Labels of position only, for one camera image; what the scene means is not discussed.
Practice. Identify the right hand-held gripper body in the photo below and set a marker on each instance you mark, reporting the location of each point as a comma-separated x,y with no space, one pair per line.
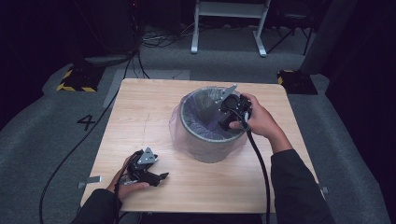
236,107

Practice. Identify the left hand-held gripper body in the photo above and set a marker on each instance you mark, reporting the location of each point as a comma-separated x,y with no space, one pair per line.
141,169

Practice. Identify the green plastic bin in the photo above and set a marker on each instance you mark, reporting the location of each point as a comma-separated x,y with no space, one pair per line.
202,124

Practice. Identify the purple plastic bag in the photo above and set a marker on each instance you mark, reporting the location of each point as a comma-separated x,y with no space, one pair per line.
186,146

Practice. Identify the person's left hand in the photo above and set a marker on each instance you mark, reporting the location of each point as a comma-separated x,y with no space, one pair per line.
129,188

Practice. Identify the person's right hand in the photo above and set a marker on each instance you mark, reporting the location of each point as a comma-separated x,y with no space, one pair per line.
264,121

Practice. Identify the black yellow striped base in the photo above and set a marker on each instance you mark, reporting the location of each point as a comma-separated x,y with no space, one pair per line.
297,82
79,79

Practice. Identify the black tripod legs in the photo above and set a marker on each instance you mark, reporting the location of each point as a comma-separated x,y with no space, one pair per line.
289,37

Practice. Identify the grey upright pillar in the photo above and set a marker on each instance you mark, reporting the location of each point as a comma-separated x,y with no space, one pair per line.
330,34

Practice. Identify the white metal stand frame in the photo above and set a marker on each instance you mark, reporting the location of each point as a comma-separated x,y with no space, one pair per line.
230,9

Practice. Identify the small silver metal bracket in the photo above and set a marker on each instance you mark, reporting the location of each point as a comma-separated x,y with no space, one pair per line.
324,189

